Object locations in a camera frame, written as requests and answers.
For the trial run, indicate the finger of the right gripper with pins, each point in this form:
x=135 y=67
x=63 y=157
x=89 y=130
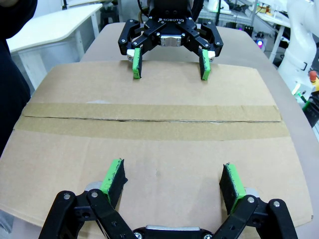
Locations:
x=136 y=62
x=205 y=64

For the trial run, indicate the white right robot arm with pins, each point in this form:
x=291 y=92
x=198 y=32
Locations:
x=300 y=37

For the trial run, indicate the person in dark sweatshirt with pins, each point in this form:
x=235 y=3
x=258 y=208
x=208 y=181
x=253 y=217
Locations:
x=10 y=87

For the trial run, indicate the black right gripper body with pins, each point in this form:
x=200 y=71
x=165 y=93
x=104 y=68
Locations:
x=170 y=27

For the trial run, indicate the brown cardboard shipping box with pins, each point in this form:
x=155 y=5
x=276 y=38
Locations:
x=159 y=87

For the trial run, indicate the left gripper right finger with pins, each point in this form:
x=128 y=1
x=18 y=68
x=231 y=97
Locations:
x=231 y=186

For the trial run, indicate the red emergency stop button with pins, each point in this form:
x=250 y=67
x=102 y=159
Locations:
x=313 y=76

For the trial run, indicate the white rounded side table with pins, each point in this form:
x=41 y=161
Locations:
x=49 y=27

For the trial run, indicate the brown packing tape strip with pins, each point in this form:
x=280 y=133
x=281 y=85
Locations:
x=154 y=113

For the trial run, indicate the white box with green light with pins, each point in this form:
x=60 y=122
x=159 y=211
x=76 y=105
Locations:
x=299 y=92

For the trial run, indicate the gadget with pink light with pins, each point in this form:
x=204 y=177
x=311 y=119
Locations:
x=260 y=42

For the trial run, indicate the white background workbench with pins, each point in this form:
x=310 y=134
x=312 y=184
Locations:
x=249 y=17

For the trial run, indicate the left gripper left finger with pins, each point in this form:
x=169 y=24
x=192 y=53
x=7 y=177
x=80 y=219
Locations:
x=109 y=184

